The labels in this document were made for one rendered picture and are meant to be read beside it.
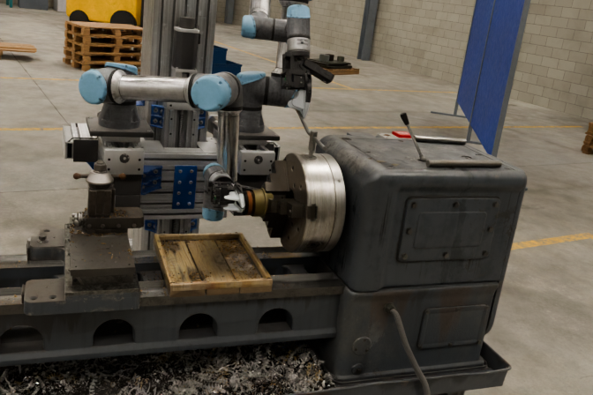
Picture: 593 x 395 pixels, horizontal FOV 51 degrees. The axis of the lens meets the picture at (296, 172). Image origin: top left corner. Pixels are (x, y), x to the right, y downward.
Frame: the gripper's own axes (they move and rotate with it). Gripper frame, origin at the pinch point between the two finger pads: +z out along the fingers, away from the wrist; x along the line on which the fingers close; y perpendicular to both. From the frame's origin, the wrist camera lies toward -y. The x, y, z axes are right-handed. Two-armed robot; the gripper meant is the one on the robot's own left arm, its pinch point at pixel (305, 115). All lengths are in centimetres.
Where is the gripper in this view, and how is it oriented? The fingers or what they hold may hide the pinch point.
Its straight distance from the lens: 203.6
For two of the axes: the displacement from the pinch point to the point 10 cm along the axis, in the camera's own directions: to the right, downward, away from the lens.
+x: 3.6, -0.5, -9.3
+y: -9.3, -0.1, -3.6
